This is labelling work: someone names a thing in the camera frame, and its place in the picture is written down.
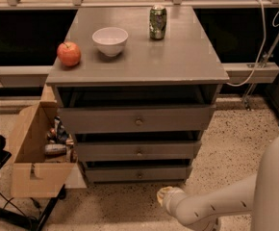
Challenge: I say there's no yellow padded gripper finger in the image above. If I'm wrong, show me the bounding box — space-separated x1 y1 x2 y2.
157 186 172 205

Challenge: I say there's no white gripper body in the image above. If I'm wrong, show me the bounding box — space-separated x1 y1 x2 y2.
163 188 186 211

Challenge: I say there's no grey bottom drawer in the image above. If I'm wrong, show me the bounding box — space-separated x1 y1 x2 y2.
85 166 192 183

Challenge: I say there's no grey drawer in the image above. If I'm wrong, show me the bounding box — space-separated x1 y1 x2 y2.
85 166 192 183
75 141 201 162
58 105 216 134

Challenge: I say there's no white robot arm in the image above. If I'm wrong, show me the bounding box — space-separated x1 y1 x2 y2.
157 137 279 231

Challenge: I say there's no grey middle drawer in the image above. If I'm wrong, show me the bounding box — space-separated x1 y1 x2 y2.
75 141 201 162

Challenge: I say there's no grey top drawer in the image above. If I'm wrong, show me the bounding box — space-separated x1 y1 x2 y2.
58 105 216 134

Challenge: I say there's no grey wooden drawer cabinet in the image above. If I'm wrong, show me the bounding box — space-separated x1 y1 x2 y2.
46 7 229 180

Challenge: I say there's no silver can in box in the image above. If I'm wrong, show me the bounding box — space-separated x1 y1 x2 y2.
44 144 66 155

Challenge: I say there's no dark snack bag in box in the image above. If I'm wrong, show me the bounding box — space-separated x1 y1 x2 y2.
47 116 69 144

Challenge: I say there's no open cardboard box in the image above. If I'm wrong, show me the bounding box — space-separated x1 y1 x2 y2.
8 84 78 199

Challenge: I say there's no white ceramic bowl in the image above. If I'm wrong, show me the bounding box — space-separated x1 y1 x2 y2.
92 27 129 57

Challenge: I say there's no red apple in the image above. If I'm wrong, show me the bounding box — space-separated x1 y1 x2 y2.
57 41 81 66

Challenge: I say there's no green soda can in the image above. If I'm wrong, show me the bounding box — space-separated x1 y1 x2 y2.
149 5 167 39

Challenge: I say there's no black stand with cables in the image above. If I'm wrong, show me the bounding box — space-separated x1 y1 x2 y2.
0 133 67 231

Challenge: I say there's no white cable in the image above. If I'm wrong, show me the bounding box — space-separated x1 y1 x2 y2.
226 0 279 88

